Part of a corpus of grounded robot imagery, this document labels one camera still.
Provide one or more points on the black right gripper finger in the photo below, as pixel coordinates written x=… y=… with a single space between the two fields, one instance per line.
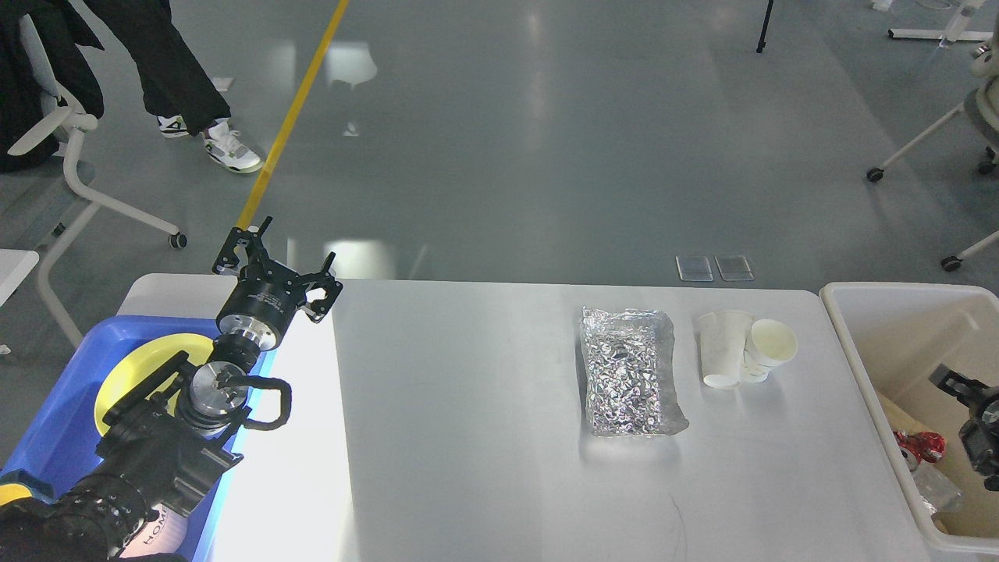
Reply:
x=969 y=392

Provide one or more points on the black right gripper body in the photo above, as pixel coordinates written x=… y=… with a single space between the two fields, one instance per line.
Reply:
x=980 y=441

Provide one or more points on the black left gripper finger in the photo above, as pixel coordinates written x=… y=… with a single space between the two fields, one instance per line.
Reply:
x=243 y=254
x=317 y=292

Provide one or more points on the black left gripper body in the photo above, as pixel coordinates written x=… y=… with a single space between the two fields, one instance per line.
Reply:
x=261 y=307

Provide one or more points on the crushed red can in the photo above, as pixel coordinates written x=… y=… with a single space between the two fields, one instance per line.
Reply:
x=920 y=447

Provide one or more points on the clear plastic bag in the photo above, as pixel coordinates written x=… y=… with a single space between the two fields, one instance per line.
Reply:
x=939 y=494

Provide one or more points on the brown paper bag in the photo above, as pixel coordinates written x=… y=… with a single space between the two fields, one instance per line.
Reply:
x=974 y=527

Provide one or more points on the yellow plate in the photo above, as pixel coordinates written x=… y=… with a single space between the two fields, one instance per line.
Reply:
x=140 y=363

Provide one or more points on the white paper cup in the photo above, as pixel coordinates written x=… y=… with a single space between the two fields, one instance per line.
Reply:
x=769 y=344
x=722 y=338

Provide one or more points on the pink mug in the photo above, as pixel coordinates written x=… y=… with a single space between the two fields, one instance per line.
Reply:
x=165 y=534

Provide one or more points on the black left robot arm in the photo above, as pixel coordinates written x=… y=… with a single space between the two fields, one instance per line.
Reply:
x=166 y=444

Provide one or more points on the beige plastic bin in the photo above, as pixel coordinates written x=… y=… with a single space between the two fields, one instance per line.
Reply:
x=895 y=334

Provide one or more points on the white green sneaker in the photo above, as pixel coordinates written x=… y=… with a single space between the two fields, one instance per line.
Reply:
x=224 y=147

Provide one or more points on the white chair leg with caster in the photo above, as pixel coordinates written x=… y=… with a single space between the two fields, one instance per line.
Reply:
x=954 y=262

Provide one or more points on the person legs black trousers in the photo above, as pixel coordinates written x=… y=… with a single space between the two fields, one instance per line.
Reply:
x=176 y=89

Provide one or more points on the white office chair left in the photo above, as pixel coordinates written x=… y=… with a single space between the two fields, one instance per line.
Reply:
x=67 y=121

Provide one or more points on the white office chair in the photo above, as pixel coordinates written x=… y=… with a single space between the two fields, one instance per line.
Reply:
x=979 y=106
x=67 y=121

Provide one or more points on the white side table corner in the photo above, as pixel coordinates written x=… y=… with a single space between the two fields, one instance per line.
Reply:
x=16 y=265

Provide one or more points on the floor socket plate right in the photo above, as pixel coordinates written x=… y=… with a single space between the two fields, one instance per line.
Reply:
x=734 y=268

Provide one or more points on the floor socket plate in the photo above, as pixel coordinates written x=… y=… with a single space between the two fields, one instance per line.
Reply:
x=694 y=268
x=734 y=268

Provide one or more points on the white office chair right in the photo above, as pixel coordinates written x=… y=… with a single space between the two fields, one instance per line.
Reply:
x=979 y=106

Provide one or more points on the floor socket plate left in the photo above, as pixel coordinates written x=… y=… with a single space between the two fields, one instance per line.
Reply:
x=694 y=268

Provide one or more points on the blue mug yellow inside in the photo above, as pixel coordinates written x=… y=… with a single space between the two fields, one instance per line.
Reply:
x=21 y=484

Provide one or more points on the silver foil bag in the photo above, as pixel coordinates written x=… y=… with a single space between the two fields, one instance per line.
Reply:
x=630 y=390

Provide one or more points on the black tripod leg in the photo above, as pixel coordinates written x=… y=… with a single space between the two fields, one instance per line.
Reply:
x=765 y=27

